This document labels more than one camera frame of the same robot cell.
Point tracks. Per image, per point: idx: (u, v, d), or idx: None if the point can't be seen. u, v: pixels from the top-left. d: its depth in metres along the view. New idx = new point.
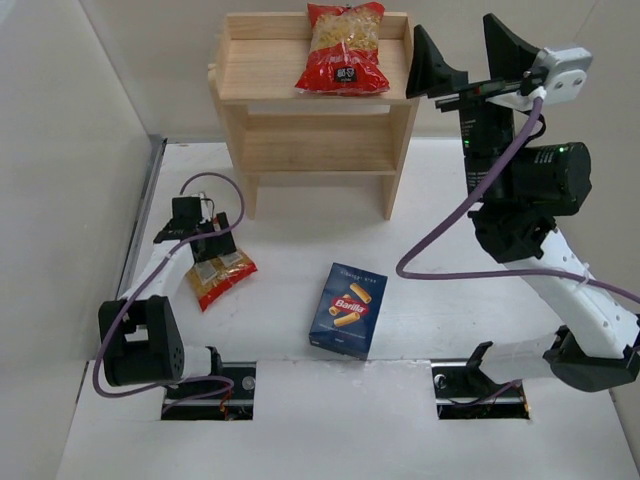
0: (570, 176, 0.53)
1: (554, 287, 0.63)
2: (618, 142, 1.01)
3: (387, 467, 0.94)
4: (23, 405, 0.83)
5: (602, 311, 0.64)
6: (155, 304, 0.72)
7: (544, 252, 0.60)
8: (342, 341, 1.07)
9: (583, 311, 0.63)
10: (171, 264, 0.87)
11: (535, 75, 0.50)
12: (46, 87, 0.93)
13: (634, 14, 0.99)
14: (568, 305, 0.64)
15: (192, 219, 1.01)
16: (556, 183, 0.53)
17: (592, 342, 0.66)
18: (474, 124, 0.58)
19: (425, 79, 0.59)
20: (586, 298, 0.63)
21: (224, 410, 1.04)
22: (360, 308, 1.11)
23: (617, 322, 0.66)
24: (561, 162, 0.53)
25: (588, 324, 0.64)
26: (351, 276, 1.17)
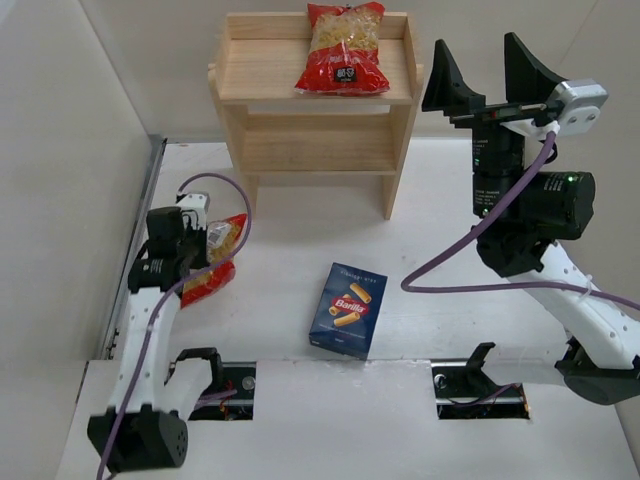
0: (577, 205, 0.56)
1: (556, 299, 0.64)
2: (619, 141, 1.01)
3: (387, 467, 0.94)
4: (23, 405, 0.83)
5: (607, 320, 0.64)
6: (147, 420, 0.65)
7: (545, 265, 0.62)
8: (342, 341, 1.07)
9: (588, 321, 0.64)
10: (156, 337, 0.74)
11: (551, 109, 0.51)
12: (47, 87, 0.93)
13: (634, 14, 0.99)
14: (573, 317, 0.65)
15: (171, 241, 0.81)
16: (562, 210, 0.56)
17: (600, 353, 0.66)
18: (484, 144, 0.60)
19: (443, 97, 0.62)
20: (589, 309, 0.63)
21: (224, 410, 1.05)
22: (360, 309, 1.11)
23: (625, 332, 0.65)
24: (570, 191, 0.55)
25: (593, 333, 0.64)
26: (351, 275, 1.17)
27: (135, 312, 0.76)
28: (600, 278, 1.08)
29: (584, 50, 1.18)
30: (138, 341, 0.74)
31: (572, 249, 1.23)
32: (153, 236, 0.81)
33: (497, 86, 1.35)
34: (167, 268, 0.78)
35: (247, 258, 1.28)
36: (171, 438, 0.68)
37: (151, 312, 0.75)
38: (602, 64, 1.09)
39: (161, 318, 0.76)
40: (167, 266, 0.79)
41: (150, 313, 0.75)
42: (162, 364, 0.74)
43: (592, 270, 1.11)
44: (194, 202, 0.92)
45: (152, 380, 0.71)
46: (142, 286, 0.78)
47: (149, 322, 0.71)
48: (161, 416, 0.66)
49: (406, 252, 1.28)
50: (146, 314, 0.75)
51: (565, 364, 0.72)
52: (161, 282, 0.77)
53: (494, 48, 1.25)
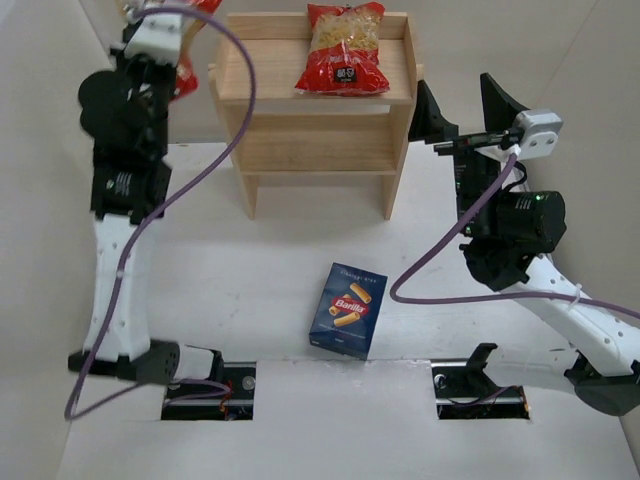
0: (546, 221, 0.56)
1: (546, 309, 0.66)
2: (620, 141, 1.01)
3: (388, 467, 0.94)
4: (23, 405, 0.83)
5: (601, 327, 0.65)
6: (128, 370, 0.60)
7: (530, 276, 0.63)
8: (342, 341, 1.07)
9: (581, 329, 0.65)
10: (128, 281, 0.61)
11: (513, 134, 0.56)
12: (47, 88, 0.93)
13: (634, 14, 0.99)
14: (566, 326, 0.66)
15: (129, 149, 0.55)
16: (532, 226, 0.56)
17: (600, 360, 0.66)
18: (463, 170, 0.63)
19: (424, 127, 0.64)
20: (579, 318, 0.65)
21: (224, 410, 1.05)
22: (360, 309, 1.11)
23: (623, 338, 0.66)
24: (538, 208, 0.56)
25: (589, 341, 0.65)
26: (351, 275, 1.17)
27: (101, 246, 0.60)
28: (601, 278, 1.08)
29: (583, 51, 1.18)
30: (108, 285, 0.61)
31: (572, 248, 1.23)
32: (99, 140, 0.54)
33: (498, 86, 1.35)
34: (137, 188, 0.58)
35: (248, 258, 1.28)
36: (150, 375, 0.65)
37: (120, 252, 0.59)
38: (603, 65, 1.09)
39: (134, 256, 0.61)
40: (137, 185, 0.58)
41: (120, 251, 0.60)
42: (141, 303, 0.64)
43: (594, 268, 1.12)
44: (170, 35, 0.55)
45: (128, 328, 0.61)
46: (110, 209, 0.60)
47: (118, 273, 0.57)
48: (137, 366, 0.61)
49: (406, 252, 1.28)
50: (115, 252, 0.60)
51: (577, 375, 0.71)
52: (130, 207, 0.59)
53: (494, 48, 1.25)
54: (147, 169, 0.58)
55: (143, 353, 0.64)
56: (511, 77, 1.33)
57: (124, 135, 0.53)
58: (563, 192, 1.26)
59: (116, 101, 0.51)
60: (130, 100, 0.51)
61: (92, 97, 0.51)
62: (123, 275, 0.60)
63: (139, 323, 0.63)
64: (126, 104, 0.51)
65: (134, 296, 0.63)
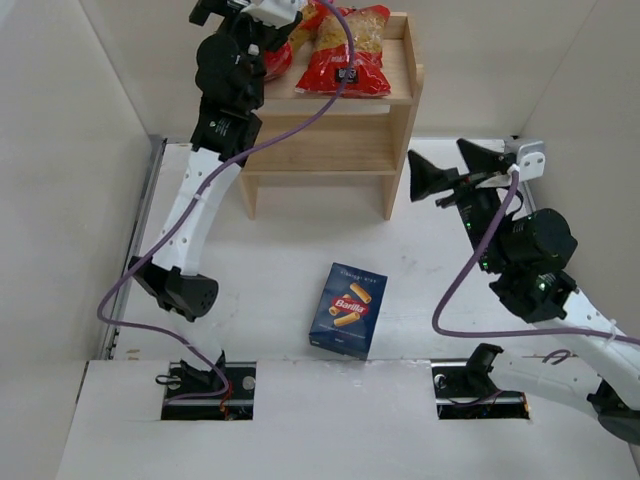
0: (542, 237, 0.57)
1: (581, 344, 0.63)
2: (621, 142, 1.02)
3: (388, 467, 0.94)
4: (23, 405, 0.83)
5: (637, 364, 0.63)
6: (175, 278, 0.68)
7: (567, 311, 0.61)
8: (342, 341, 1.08)
9: (614, 366, 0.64)
10: (201, 206, 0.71)
11: (507, 157, 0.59)
12: (47, 87, 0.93)
13: (632, 16, 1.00)
14: (599, 360, 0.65)
15: (231, 100, 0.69)
16: (531, 245, 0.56)
17: (629, 395, 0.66)
18: (471, 209, 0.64)
19: (423, 181, 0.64)
20: (617, 354, 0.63)
21: (224, 410, 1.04)
22: (360, 309, 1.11)
23: None
24: (530, 226, 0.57)
25: (623, 377, 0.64)
26: (351, 275, 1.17)
27: (189, 173, 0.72)
28: (604, 278, 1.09)
29: (582, 52, 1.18)
30: (185, 204, 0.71)
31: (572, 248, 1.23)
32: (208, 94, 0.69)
33: (497, 86, 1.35)
34: (232, 133, 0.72)
35: (248, 258, 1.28)
36: (194, 298, 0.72)
37: (202, 180, 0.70)
38: (602, 65, 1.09)
39: (212, 188, 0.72)
40: (233, 130, 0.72)
41: (201, 180, 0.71)
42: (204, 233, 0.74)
43: (595, 269, 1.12)
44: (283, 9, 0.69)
45: (186, 245, 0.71)
46: (205, 145, 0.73)
47: (197, 194, 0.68)
48: (187, 279, 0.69)
49: (406, 252, 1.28)
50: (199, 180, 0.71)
51: (602, 403, 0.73)
52: (221, 147, 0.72)
53: (493, 49, 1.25)
54: (243, 121, 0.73)
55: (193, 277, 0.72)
56: (511, 77, 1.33)
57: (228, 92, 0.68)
58: (563, 192, 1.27)
59: (226, 66, 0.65)
60: (235, 65, 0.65)
61: (209, 58, 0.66)
62: (199, 199, 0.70)
63: (195, 245, 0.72)
64: (235, 67, 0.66)
65: (202, 222, 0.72)
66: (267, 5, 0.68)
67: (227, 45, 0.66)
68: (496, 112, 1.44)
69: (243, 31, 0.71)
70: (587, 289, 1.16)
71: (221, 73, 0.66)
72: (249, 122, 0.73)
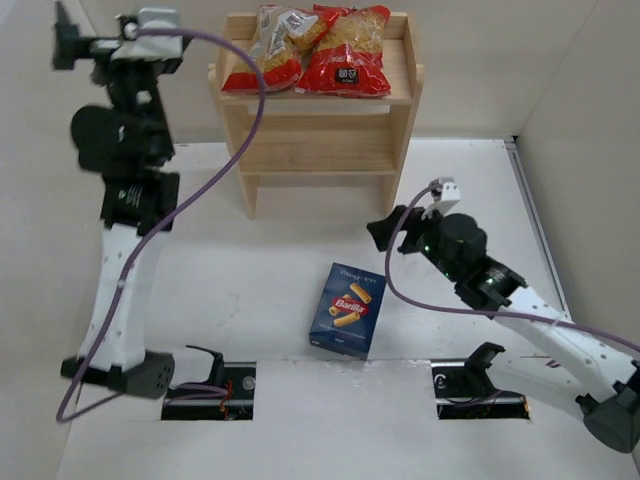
0: (460, 231, 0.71)
1: (529, 331, 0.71)
2: (621, 141, 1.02)
3: (388, 467, 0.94)
4: (23, 405, 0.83)
5: (583, 349, 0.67)
6: (117, 378, 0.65)
7: (512, 301, 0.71)
8: (342, 341, 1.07)
9: (563, 351, 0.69)
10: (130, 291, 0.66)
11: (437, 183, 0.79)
12: (47, 87, 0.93)
13: (631, 17, 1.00)
14: (551, 347, 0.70)
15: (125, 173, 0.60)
16: (456, 239, 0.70)
17: (589, 384, 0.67)
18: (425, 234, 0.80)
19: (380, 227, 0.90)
20: (560, 339, 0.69)
21: (224, 410, 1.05)
22: (360, 309, 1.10)
23: (608, 361, 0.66)
24: (447, 222, 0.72)
25: (573, 362, 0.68)
26: (351, 275, 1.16)
27: (107, 255, 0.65)
28: (604, 278, 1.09)
29: (582, 52, 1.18)
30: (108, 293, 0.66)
31: (573, 249, 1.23)
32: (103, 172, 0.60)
33: (497, 86, 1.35)
34: (146, 203, 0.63)
35: (248, 258, 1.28)
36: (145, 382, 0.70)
37: (123, 263, 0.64)
38: (602, 65, 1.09)
39: (137, 266, 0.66)
40: (145, 202, 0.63)
41: (123, 261, 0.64)
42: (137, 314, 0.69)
43: (596, 269, 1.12)
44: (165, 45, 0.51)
45: (123, 337, 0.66)
46: (118, 219, 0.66)
47: (121, 282, 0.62)
48: (129, 377, 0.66)
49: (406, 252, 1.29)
50: (120, 261, 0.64)
51: (584, 404, 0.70)
52: (139, 218, 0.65)
53: (494, 49, 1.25)
54: (155, 187, 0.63)
55: (137, 366, 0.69)
56: (511, 77, 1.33)
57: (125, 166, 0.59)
58: (563, 192, 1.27)
59: (109, 146, 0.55)
60: (121, 142, 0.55)
61: (83, 137, 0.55)
62: (124, 284, 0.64)
63: (132, 333, 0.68)
64: (118, 148, 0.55)
65: (132, 308, 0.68)
66: (140, 52, 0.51)
67: (102, 117, 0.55)
68: (496, 113, 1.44)
69: (121, 76, 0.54)
70: (588, 289, 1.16)
71: (104, 150, 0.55)
72: (162, 185, 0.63)
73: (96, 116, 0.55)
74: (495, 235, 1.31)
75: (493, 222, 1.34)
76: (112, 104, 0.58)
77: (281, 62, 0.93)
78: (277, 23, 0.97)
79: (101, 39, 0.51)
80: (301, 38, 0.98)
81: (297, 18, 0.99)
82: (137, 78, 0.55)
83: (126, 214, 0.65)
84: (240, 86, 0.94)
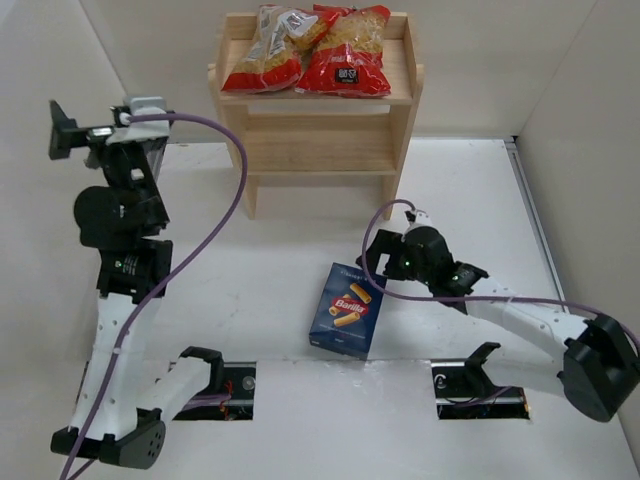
0: (422, 240, 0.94)
1: (495, 313, 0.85)
2: (621, 141, 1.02)
3: (388, 467, 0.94)
4: (23, 406, 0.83)
5: (538, 318, 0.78)
6: (109, 448, 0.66)
7: (475, 289, 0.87)
8: (342, 341, 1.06)
9: (525, 325, 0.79)
10: (124, 357, 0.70)
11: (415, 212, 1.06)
12: (47, 87, 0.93)
13: (631, 17, 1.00)
14: (515, 324, 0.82)
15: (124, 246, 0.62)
16: (417, 244, 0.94)
17: (550, 349, 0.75)
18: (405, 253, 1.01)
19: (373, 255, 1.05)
20: (516, 312, 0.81)
21: (224, 410, 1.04)
22: (360, 309, 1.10)
23: (560, 324, 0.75)
24: (411, 237, 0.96)
25: (533, 331, 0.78)
26: (351, 275, 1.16)
27: (102, 324, 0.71)
28: (604, 278, 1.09)
29: (582, 52, 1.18)
30: (105, 360, 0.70)
31: (573, 249, 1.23)
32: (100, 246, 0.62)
33: (497, 86, 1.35)
34: (142, 270, 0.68)
35: (248, 257, 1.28)
36: (135, 454, 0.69)
37: (119, 331, 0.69)
38: (602, 66, 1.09)
39: (131, 334, 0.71)
40: (142, 268, 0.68)
41: (119, 329, 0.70)
42: (131, 380, 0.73)
43: (595, 269, 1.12)
44: (155, 126, 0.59)
45: (116, 406, 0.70)
46: (114, 288, 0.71)
47: (116, 349, 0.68)
48: (122, 445, 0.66)
49: None
50: (115, 329, 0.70)
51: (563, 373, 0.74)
52: (135, 286, 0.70)
53: (494, 49, 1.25)
54: (150, 255, 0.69)
55: (131, 433, 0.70)
56: (511, 77, 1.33)
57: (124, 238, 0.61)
58: (563, 192, 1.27)
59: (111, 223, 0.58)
60: (122, 218, 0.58)
61: (87, 217, 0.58)
62: (119, 352, 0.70)
63: (125, 400, 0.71)
64: (124, 227, 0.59)
65: (126, 377, 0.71)
66: (132, 134, 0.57)
67: (104, 196, 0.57)
68: (496, 113, 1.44)
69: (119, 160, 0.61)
70: (588, 289, 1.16)
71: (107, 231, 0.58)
72: (157, 253, 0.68)
73: (96, 194, 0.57)
74: (495, 235, 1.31)
75: (493, 221, 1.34)
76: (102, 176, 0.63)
77: (281, 62, 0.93)
78: (277, 23, 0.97)
79: (95, 127, 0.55)
80: (300, 39, 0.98)
81: (297, 18, 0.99)
82: (129, 157, 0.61)
83: (121, 282, 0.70)
84: (240, 86, 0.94)
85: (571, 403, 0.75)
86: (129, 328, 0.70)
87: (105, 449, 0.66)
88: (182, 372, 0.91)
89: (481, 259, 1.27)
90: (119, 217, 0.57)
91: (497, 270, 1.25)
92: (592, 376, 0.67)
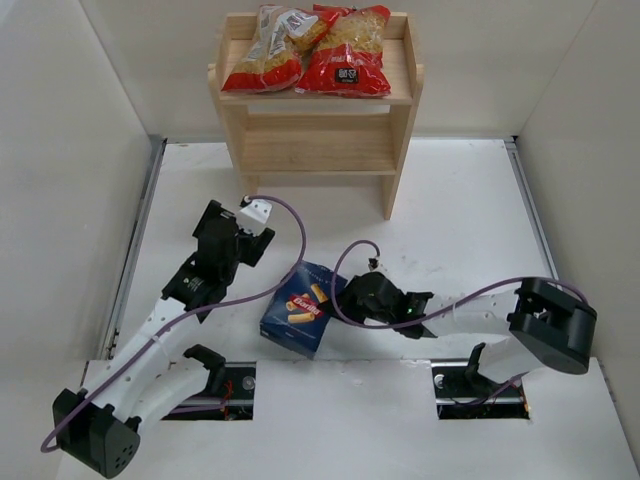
0: (365, 286, 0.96)
1: (450, 324, 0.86)
2: (620, 142, 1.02)
3: (388, 466, 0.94)
4: (24, 405, 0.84)
5: (478, 307, 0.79)
6: (102, 418, 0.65)
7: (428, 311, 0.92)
8: (292, 337, 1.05)
9: (477, 321, 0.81)
10: (157, 348, 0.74)
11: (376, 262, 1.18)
12: (47, 88, 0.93)
13: (632, 17, 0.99)
14: (468, 324, 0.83)
15: (217, 260, 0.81)
16: (365, 292, 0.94)
17: (503, 331, 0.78)
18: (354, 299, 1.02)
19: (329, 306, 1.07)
20: (464, 314, 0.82)
21: (224, 410, 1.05)
22: (316, 310, 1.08)
23: (497, 304, 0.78)
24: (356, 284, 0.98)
25: (483, 322, 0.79)
26: (314, 276, 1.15)
27: (152, 316, 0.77)
28: (603, 278, 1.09)
29: (582, 52, 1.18)
30: (140, 344, 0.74)
31: (573, 249, 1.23)
32: (200, 254, 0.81)
33: (497, 87, 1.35)
34: (203, 289, 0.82)
35: None
36: (113, 448, 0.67)
37: (164, 325, 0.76)
38: (602, 66, 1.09)
39: (170, 333, 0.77)
40: (204, 289, 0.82)
41: (164, 324, 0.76)
42: (148, 374, 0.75)
43: (596, 268, 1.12)
44: (259, 215, 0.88)
45: (129, 385, 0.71)
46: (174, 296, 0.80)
47: (157, 337, 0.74)
48: (116, 421, 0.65)
49: (406, 252, 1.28)
50: (160, 323, 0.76)
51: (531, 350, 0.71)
52: (188, 299, 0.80)
53: (494, 49, 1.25)
54: (211, 284, 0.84)
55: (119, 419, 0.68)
56: (512, 77, 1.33)
57: (219, 253, 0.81)
58: (563, 194, 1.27)
59: (228, 237, 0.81)
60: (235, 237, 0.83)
61: (212, 228, 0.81)
62: (155, 342, 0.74)
63: (136, 387, 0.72)
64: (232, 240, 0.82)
65: (148, 367, 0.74)
66: (246, 214, 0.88)
67: (231, 224, 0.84)
68: (496, 112, 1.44)
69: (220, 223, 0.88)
70: (589, 289, 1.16)
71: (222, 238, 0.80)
72: (220, 285, 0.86)
73: (228, 222, 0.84)
74: (495, 234, 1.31)
75: (493, 221, 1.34)
76: (196, 228, 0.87)
77: (281, 62, 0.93)
78: (277, 23, 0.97)
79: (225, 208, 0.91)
80: (301, 39, 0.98)
81: (297, 18, 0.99)
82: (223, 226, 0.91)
83: (180, 295, 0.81)
84: (240, 86, 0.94)
85: (553, 368, 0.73)
86: (172, 326, 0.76)
87: (98, 419, 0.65)
88: (175, 378, 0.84)
89: (482, 259, 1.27)
90: (234, 234, 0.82)
91: (497, 269, 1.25)
92: (547, 339, 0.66)
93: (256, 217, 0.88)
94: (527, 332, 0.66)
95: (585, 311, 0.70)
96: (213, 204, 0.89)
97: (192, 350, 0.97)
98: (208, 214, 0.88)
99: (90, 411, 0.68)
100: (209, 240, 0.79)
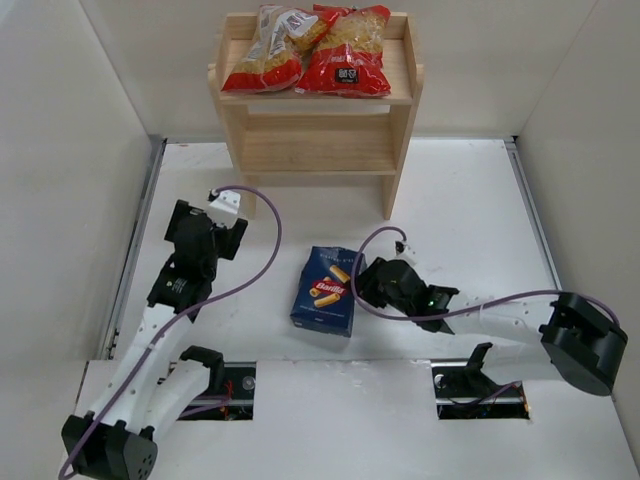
0: (391, 273, 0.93)
1: (474, 323, 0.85)
2: (620, 142, 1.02)
3: (388, 467, 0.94)
4: (24, 405, 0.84)
5: (510, 313, 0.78)
6: (115, 435, 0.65)
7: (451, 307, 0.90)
8: (322, 319, 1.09)
9: (503, 326, 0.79)
10: (154, 355, 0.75)
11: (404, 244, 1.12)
12: (48, 88, 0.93)
13: (632, 17, 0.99)
14: (493, 328, 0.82)
15: (196, 260, 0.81)
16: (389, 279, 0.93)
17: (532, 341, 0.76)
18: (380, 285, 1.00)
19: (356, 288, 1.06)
20: (491, 316, 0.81)
21: (224, 410, 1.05)
22: (340, 290, 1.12)
23: (531, 312, 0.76)
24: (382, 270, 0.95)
25: (510, 330, 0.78)
26: (331, 258, 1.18)
27: (143, 325, 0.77)
28: (603, 278, 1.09)
29: (582, 52, 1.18)
30: (137, 355, 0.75)
31: (573, 249, 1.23)
32: (178, 256, 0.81)
33: (497, 87, 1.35)
34: (189, 288, 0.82)
35: (247, 258, 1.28)
36: (133, 461, 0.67)
37: (157, 332, 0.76)
38: (602, 66, 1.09)
39: (166, 338, 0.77)
40: (189, 288, 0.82)
41: (156, 331, 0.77)
42: (151, 382, 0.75)
43: (596, 268, 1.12)
44: (229, 206, 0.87)
45: (134, 398, 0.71)
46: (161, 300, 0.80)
47: (152, 345, 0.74)
48: (129, 436, 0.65)
49: None
50: (153, 331, 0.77)
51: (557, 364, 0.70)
52: (176, 302, 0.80)
53: (493, 49, 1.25)
54: (196, 282, 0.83)
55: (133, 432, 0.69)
56: (511, 77, 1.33)
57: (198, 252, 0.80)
58: (563, 193, 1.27)
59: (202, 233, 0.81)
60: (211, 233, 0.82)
61: (183, 227, 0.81)
62: (151, 350, 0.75)
63: (143, 397, 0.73)
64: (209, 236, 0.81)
65: (150, 376, 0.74)
66: (216, 205, 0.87)
67: (204, 219, 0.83)
68: (496, 113, 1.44)
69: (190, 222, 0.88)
70: (589, 288, 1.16)
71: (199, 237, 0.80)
72: (204, 282, 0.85)
73: (197, 219, 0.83)
74: (495, 234, 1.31)
75: (493, 221, 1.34)
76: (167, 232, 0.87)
77: (281, 62, 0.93)
78: (277, 23, 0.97)
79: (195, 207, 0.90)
80: (301, 39, 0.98)
81: (297, 18, 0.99)
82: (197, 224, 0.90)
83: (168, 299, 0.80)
84: (240, 86, 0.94)
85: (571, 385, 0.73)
86: (166, 331, 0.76)
87: (111, 438, 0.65)
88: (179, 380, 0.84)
89: (481, 259, 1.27)
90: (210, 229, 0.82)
91: (497, 269, 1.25)
92: (580, 357, 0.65)
93: (227, 208, 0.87)
94: (562, 347, 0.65)
95: (616, 335, 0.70)
96: (184, 204, 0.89)
97: (191, 350, 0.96)
98: (178, 214, 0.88)
99: (101, 431, 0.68)
100: (183, 240, 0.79)
